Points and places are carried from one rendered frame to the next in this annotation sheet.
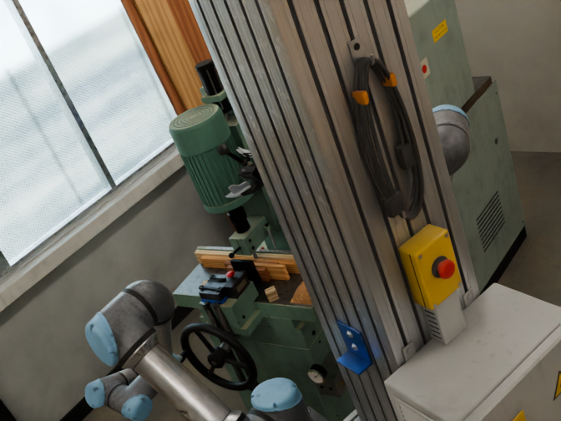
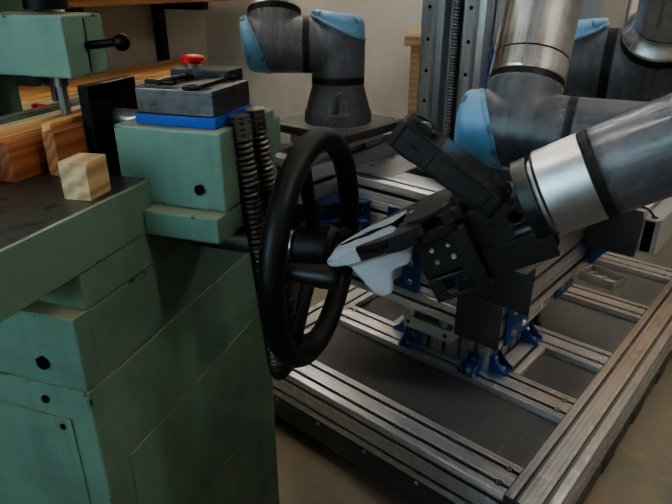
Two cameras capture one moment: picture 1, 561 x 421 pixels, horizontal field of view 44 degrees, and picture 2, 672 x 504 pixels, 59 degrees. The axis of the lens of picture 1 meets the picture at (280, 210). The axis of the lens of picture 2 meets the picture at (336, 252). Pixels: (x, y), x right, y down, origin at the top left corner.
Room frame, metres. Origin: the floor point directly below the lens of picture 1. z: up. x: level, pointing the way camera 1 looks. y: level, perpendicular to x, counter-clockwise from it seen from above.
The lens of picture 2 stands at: (2.04, 0.97, 1.10)
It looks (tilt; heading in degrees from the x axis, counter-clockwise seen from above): 25 degrees down; 247
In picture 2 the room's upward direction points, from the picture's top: straight up
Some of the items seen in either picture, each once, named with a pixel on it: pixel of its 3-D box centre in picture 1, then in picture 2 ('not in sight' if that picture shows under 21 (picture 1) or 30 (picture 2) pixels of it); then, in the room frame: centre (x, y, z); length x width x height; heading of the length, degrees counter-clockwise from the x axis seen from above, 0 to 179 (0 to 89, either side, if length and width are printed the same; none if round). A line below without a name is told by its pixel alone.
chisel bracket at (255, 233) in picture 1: (251, 236); (42, 49); (2.08, 0.12, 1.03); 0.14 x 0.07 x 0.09; 139
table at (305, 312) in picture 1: (248, 296); (146, 181); (1.99, 0.21, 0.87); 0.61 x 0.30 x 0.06; 49
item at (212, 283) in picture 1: (223, 286); (199, 91); (1.92, 0.26, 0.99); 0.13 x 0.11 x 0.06; 49
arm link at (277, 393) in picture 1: (279, 409); (568, 61); (1.30, 0.19, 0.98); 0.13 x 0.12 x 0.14; 132
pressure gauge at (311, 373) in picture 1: (319, 374); not in sight; (1.74, 0.08, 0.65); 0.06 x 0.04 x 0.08; 49
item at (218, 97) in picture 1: (214, 87); not in sight; (2.17, 0.05, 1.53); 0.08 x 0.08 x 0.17; 49
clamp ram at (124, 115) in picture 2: (240, 276); (132, 119); (1.99, 0.21, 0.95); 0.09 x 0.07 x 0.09; 49
